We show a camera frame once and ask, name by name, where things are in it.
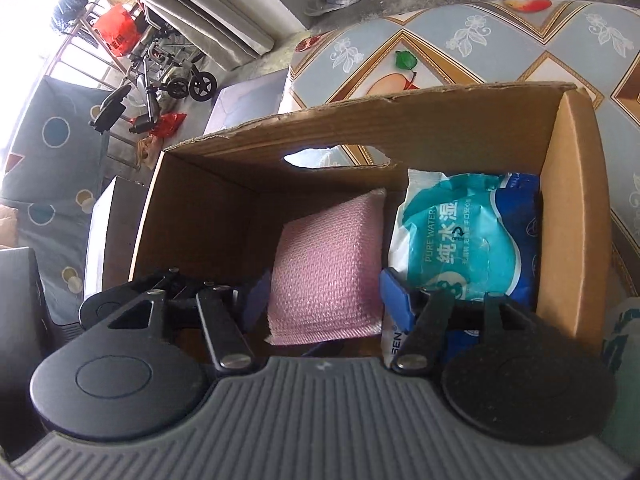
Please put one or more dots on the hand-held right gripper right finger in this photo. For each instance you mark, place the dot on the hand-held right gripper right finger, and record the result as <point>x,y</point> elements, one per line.
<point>400,300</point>

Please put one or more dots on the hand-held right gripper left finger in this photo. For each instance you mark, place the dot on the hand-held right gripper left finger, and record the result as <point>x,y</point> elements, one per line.
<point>257,300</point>

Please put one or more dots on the pink mesh sponge pad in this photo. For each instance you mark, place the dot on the pink mesh sponge pad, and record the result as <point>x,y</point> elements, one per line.
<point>325,270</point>

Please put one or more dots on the blue wet wipes pack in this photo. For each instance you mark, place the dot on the blue wet wipes pack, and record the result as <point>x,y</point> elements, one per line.
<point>465,230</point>

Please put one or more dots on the brown cardboard box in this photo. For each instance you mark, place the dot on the brown cardboard box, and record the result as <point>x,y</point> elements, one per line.
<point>225,210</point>

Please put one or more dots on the orange-brown jacket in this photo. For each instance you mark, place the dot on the orange-brown jacket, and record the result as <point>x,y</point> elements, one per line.
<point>7,225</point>

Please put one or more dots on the white board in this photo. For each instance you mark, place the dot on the white board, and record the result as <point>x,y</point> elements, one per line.
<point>100,240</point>

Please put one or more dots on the dark blanket with circles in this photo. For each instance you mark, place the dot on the dark blanket with circles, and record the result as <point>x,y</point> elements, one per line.
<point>65,160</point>

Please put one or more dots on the tan plastic bag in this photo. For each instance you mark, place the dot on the tan plastic bag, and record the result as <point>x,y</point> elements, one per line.
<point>149,152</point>

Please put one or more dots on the grey box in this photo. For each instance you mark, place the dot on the grey box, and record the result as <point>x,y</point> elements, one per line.
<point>245,105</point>

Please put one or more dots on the small red plastic bag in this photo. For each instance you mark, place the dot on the small red plastic bag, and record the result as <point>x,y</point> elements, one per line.
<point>167,124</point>

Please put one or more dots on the folded wheelchair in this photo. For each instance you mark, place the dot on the folded wheelchair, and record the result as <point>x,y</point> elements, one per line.
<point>190,85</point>

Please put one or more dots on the black phone stand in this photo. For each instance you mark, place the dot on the black phone stand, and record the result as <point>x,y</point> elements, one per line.
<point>112,105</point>

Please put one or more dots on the fruit print tablecloth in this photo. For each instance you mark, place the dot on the fruit print tablecloth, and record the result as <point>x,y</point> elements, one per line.
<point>500,45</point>

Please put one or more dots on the white curtain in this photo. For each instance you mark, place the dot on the white curtain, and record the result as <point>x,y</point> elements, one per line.
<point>210,0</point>

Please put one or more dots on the large red plastic bag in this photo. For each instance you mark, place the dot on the large red plastic bag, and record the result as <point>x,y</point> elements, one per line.
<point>117,30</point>

